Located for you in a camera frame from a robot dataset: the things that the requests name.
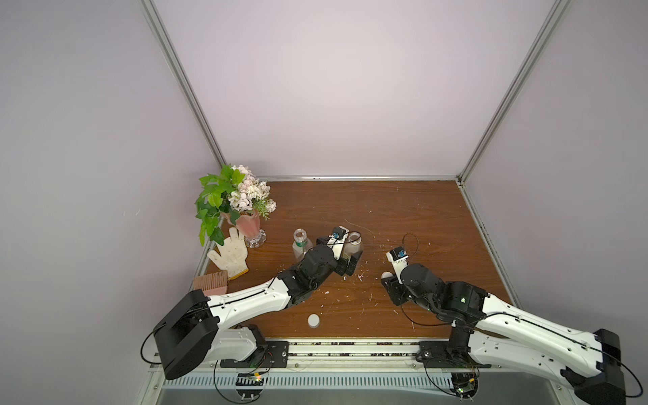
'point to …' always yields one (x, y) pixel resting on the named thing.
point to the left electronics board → (249, 380)
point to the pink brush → (212, 283)
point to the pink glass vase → (249, 227)
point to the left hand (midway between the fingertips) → (351, 245)
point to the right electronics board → (465, 385)
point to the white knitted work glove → (233, 256)
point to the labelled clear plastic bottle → (302, 244)
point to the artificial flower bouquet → (234, 191)
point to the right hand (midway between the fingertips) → (386, 275)
